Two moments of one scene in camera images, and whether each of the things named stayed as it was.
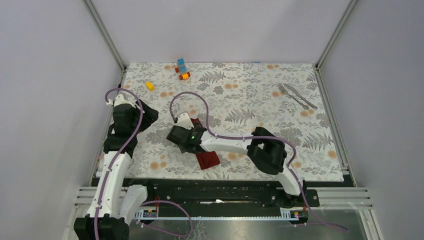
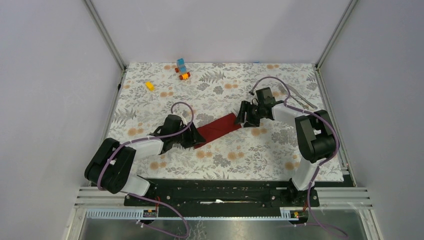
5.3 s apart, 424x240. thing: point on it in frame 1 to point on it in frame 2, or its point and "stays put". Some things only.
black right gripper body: (183, 149) to (259, 110)
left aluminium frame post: (106, 38) stays put
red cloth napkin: (206, 159) to (213, 130)
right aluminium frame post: (336, 33) stays put
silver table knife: (298, 94) stays put
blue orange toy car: (181, 69) stays put
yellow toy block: (150, 86) stays put
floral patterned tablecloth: (237, 97) stays put
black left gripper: (149, 116) to (193, 137)
